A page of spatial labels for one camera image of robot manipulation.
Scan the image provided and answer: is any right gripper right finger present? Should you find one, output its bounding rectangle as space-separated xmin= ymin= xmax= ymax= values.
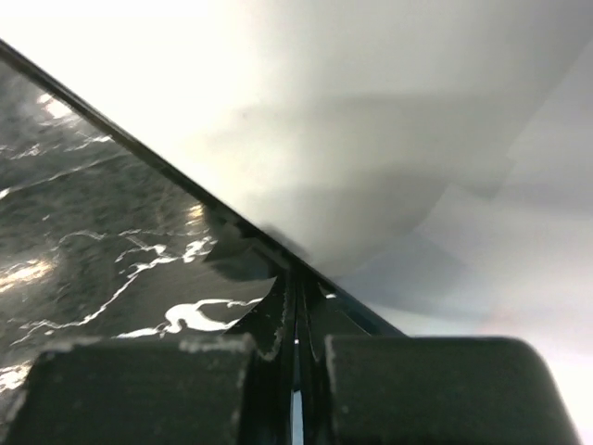
xmin=296 ymin=277 xmax=579 ymax=444

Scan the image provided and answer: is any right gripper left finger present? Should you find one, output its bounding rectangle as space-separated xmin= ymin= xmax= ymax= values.
xmin=4 ymin=275 xmax=295 ymax=444

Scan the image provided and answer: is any white dry-erase board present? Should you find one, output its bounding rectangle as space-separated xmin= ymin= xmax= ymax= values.
xmin=0 ymin=0 xmax=593 ymax=339

